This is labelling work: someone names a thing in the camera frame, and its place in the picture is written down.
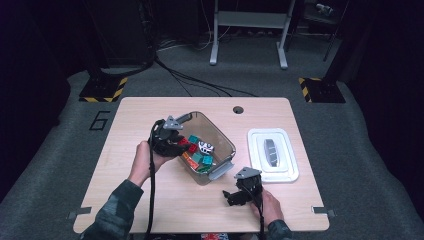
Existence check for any person's right hand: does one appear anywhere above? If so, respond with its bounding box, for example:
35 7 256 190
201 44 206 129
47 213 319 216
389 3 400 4
249 189 285 228

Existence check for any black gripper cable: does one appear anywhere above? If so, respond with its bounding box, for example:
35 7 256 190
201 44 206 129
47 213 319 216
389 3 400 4
241 185 266 240
144 120 158 240

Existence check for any clear brown storage box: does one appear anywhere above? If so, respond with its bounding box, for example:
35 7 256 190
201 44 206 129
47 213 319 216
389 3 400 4
173 110 237 186

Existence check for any white box lid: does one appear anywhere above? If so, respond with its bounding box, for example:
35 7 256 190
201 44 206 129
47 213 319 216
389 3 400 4
246 127 300 184

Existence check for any black stand post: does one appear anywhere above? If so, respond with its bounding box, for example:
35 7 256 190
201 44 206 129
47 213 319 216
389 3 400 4
323 0 368 83
81 0 108 83

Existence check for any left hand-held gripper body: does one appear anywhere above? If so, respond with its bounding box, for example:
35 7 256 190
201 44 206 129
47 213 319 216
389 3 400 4
151 115 185 157

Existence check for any white floor cable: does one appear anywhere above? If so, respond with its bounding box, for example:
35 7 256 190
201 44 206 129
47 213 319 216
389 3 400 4
156 29 215 53

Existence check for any black yellow striped base plate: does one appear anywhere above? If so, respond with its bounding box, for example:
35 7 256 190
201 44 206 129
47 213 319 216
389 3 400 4
297 76 347 104
78 75 129 104

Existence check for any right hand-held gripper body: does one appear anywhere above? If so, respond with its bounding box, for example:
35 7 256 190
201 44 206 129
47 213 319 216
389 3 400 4
233 166 264 206

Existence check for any thin black floor cable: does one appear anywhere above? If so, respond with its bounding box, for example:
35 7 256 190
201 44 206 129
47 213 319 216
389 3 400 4
154 57 259 99

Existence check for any red patterned cloth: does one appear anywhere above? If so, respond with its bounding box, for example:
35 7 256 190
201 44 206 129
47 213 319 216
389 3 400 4
200 233 230 240

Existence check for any person's left hand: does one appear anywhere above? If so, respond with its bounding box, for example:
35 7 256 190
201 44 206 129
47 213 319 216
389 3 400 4
127 140 175 188

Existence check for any gray table bracket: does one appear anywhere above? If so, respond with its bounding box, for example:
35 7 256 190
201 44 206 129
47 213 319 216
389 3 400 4
67 206 93 220
311 205 336 219

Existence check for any gray device on shelf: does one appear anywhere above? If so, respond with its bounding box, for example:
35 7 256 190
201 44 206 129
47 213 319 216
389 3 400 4
315 2 335 18

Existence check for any long orange toy block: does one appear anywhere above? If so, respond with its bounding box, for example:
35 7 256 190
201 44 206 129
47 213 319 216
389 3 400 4
185 157 201 171

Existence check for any white metal desk frame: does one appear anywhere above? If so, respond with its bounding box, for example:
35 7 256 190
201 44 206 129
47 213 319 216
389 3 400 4
209 0 297 71

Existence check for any black equipment cabinet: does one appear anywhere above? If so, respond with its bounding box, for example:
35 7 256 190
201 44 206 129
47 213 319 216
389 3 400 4
83 0 156 68

